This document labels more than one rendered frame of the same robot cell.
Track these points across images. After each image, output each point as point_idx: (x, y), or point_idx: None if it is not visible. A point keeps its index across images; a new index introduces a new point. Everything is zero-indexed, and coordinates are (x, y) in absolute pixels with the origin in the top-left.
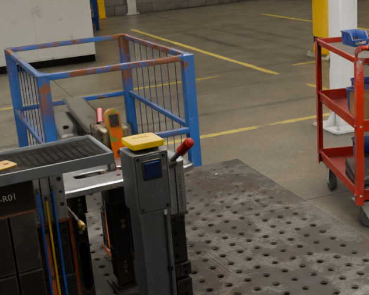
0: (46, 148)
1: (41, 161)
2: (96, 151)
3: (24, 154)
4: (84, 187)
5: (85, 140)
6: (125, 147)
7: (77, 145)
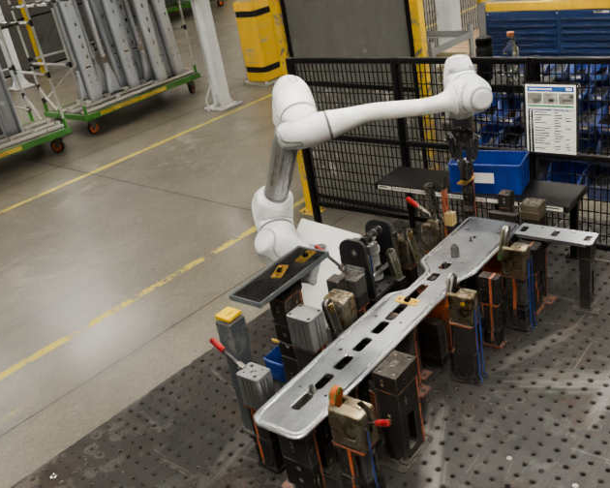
0: (273, 290)
1: (261, 283)
2: (242, 296)
3: (278, 284)
4: (309, 365)
5: (259, 302)
6: (241, 317)
7: (259, 297)
